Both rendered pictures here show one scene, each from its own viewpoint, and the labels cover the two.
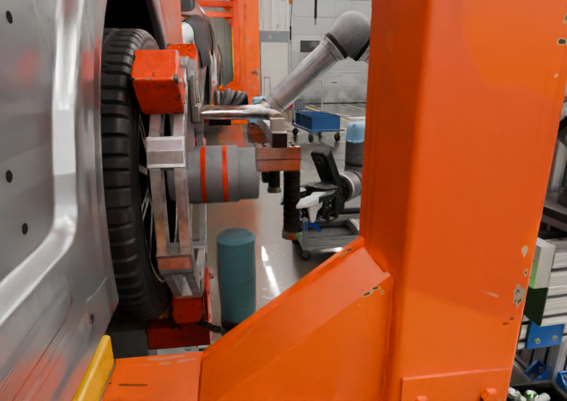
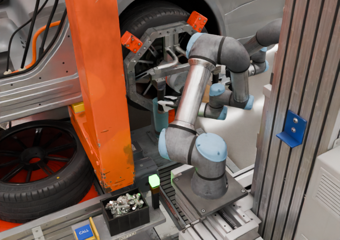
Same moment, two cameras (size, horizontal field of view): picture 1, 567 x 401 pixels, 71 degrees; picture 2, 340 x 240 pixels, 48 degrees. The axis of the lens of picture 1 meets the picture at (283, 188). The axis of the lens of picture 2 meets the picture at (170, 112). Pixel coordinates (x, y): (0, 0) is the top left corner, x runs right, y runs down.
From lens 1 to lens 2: 1.90 m
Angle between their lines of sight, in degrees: 66
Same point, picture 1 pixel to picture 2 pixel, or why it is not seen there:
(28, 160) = (70, 60)
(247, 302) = (157, 125)
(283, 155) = (154, 82)
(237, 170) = (169, 78)
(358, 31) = (267, 35)
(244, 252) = (155, 107)
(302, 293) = not seen: hidden behind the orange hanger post
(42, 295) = (62, 83)
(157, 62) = (125, 38)
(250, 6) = not seen: outside the picture
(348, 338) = not seen: hidden behind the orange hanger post
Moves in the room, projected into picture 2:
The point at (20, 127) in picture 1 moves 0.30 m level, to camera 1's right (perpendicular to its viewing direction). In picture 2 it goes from (69, 54) to (77, 82)
